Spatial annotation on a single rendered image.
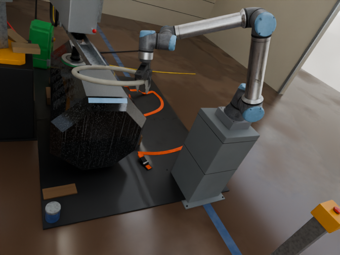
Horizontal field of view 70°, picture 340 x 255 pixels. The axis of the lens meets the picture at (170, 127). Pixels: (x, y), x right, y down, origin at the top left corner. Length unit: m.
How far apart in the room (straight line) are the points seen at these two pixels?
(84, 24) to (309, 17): 5.18
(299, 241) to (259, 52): 1.09
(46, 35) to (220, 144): 2.74
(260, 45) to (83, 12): 1.29
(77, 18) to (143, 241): 1.77
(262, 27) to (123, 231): 1.73
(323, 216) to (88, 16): 1.98
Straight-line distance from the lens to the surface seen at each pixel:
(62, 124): 1.95
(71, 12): 2.06
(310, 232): 1.56
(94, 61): 1.96
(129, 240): 2.08
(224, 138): 1.91
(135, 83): 1.49
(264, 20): 1.56
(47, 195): 2.20
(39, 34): 3.77
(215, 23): 1.65
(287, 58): 6.46
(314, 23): 6.33
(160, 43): 1.50
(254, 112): 1.81
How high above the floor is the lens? 1.81
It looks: 34 degrees down
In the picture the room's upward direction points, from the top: 22 degrees clockwise
